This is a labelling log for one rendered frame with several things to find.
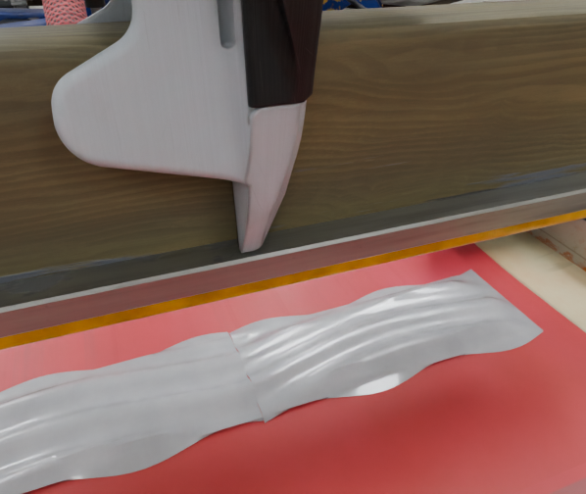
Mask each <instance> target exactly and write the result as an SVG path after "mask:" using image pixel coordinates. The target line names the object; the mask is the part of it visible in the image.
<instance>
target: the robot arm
mask: <svg viewBox="0 0 586 494"><path fill-rule="evenodd" d="M322 5H323V0H110V1H109V3H108V4H107V5H106V6H105V7H104V8H102V9H101V10H99V11H97V12H96V13H94V14H92V15H91V16H89V17H87V18H86V19H84V20H82V21H81V22H79V23H78V24H91V23H109V22H128V21H131V22H130V25H129V28H128V30H127V31H126V33H125V34H124V36H123V37H122V38H121V39H120V40H119V41H117V42H116V43H114V44H113V45H111V46H109V47H108V48H106V49H105V50H103V51H102V52H100V53H98V54H97V55H95V56H94V57H92V58H91V59H89V60H87V61H86V62H84V63H83V64H81V65H79V66H78V67H76V68H75V69H73V70H71V71H70V72H68V73H67V74H65V75H64V76H63V77H62V78H61V79H60V80H59V81H58V83H57V84H56V86H55V88H54V90H53V94H52V100H51V105H52V114H53V121H54V126H55V128H56V131H57V133H58V135H59V137H60V139H61V140H62V142H63V143H64V145H65V146H66V147H67V148H68V149H69V150H70V151H71V152H72V153H73V154H74V155H76V156H77V157H78V158H80V159H81V160H82V161H84V162H86V163H89V164H91V165H95V166H99V167H105V168H115V169H125V170H134V171H144V172H153V173H171V174H181V175H191V176H201V177H210V178H219V179H225V180H231V181H232V186H233V187H232V189H233V200H234V210H235V218H236V226H237V239H238V247H239V250H240V252H241V253H246V252H250V251H255V250H257V249H259V248H261V246H262V245H263V243H264V241H265V238H266V236H267V234H268V232H269V228H270V226H271V224H272V222H273V219H274V217H275V215H276V213H277V210H278V208H279V206H280V204H281V202H282V199H283V197H284V195H285V193H286V189H287V185H288V182H289V179H290V175H291V173H292V170H293V166H294V163H295V160H296V156H297V153H298V149H299V145H300V141H301V137H302V131H303V125H304V119H305V112H306V102H307V99H308V98H309V97H310V96H311V95H312V94H313V87H314V78H315V69H316V61H317V46H318V38H319V30H320V22H321V14H322Z"/></svg>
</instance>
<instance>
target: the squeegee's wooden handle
mask: <svg viewBox="0 0 586 494"><path fill-rule="evenodd" d="M130 22H131V21H128V22H109V23H91V24H72V25H37V26H18V27H0V284H1V283H6V282H11V281H16V280H22V279H27V278H32V277H37V276H43V275H47V274H52V273H57V272H67V271H72V270H77V269H83V268H88V267H93V266H98V265H104V264H109V263H113V262H118V261H124V260H129V259H134V258H139V257H145V256H150V255H155V254H160V253H166V252H170V251H175V250H180V249H186V248H191V247H196V246H201V245H207V244H212V243H217V242H222V241H227V240H232V239H237V226H236V218H235V210H234V200H233V189H232V187H233V186H232V181H231V180H225V179H219V178H210V177H201V176H191V175H181V174H171V173H153V172H144V171H134V170H125V169H115V168H105V167H99V166H95V165H91V164H89V163H86V162H84V161H82V160H81V159H80V158H78V157H77V156H76V155H74V154H73V153H72V152H71V151H70V150H69V149H68V148H67V147H66V146H65V145H64V143H63V142H62V140H61V139H60V137H59V135H58V133H57V131H56V128H55V126H54V121H53V114H52V105H51V100H52V94H53V90H54V88H55V86H56V84H57V83H58V81H59V80H60V79H61V78H62V77H63V76H64V75H65V74H67V73H68V72H70V71H71V70H73V69H75V68H76V67H78V66H79V65H81V64H83V63H84V62H86V61H87V60H89V59H91V58H92V57H94V56H95V55H97V54H98V53H100V52H102V51H103V50H105V49H106V48H108V47H109V46H111V45H113V44H114V43H116V42H117V41H119V40H120V39H121V38H122V37H123V36H124V34H125V33H126V31H127V30H128V28H129V25H130ZM578 173H586V0H516V1H498V2H479V3H461V4H442V5H423V6H406V7H387V8H368V9H350V10H331V11H322V14H321V22H320V30H319V38H318V46H317V61H316V69H315V78H314V87H313V94H312V95H311V96H310V97H309V98H308V99H307V102H306V112H305V119H304V125H303V131H302V137H301V141H300V145H299V149H298V153H297V156H296V160H295V163H294V166H293V170H292V173H291V175H290V179H289V182H288V185H287V189H286V193H285V195H284V197H283V199H282V202H281V204H280V206H279V208H278V210H277V213H276V215H275V217H274V219H273V222H272V224H271V226H270V228H269V232H274V231H279V230H284V229H289V228H294V227H299V226H305V225H310V224H315V223H320V222H330V221H335V220H340V219H346V218H350V217H355V216H360V215H366V214H371V213H376V212H381V211H387V210H392V209H397V208H402V207H408V206H412V205H417V204H422V203H428V202H433V201H438V200H443V199H449V198H454V197H459V196H464V195H469V194H474V193H479V192H484V191H490V190H495V189H500V188H505V187H511V186H516V185H521V184H525V183H531V182H536V181H541V180H546V179H552V178H557V177H562V176H567V175H573V174H578ZM269 232H268V233H269Z"/></svg>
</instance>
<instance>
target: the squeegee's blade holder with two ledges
mask: <svg viewBox="0 0 586 494"><path fill-rule="evenodd" d="M583 210H586V173H578V174H573V175H567V176H562V177H557V178H552V179H546V180H541V181H536V182H531V183H525V184H521V185H516V186H511V187H505V188H500V189H495V190H490V191H484V192H479V193H474V194H469V195H464V196H459V197H454V198H449V199H443V200H438V201H433V202H428V203H422V204H417V205H412V206H408V207H402V208H397V209H392V210H387V211H381V212H376V213H371V214H366V215H360V216H355V217H350V218H346V219H340V220H335V221H330V222H320V223H315V224H310V225H305V226H299V227H294V228H289V229H284V230H279V231H274V232H269V233H268V234H267V236H266V238H265V241H264V243H263V245H262V246H261V248H259V249H257V250H255V251H250V252H246V253H241V252H240V250H239V247H238V239H232V240H227V241H222V242H217V243H212V244H207V245H201V246H196V247H191V248H186V249H180V250H175V251H170V252H166V253H160V254H155V255H150V256H145V257H139V258H134V259H129V260H124V261H118V262H113V263H109V264H104V265H98V266H93V267H88V268H83V269H77V270H72V271H67V272H57V273H52V274H47V275H43V276H37V277H32V278H27V279H22V280H16V281H11V282H6V283H1V284H0V338H3V337H7V336H12V335H16V334H21V333H25V332H30V331H34V330H38V329H43V328H47V327H52V326H56V325H61V324H65V323H70V322H74V321H83V320H87V319H92V318H96V317H101V316H105V315H109V314H113V313H118V312H123V311H127V310H132V309H136V308H141V307H145V306H150V305H154V304H159V303H164V302H168V301H172V300H176V299H181V298H185V297H190V296H194V295H199V294H204V293H208V292H213V291H217V290H222V289H225V288H230V287H234V286H239V285H244V284H248V283H253V282H257V281H262V280H266V279H271V278H275V277H280V276H285V275H289V274H293V273H297V272H305V271H310V270H314V269H319V268H324V267H328V266H333V265H337V264H342V263H346V262H351V261H355V260H359V259H364V258H368V257H373V256H377V255H382V254H386V253H391V252H395V251H400V250H405V249H409V248H414V247H417V246H422V245H426V244H431V243H435V242H440V241H444V240H449V239H454V238H458V237H463V236H467V235H472V234H475V233H480V232H484V231H489V230H494V229H498V228H503V227H507V226H512V225H516V224H521V223H525V222H534V221H538V220H542V219H546V218H551V217H555V216H560V215H564V214H569V213H574V212H578V211H583Z"/></svg>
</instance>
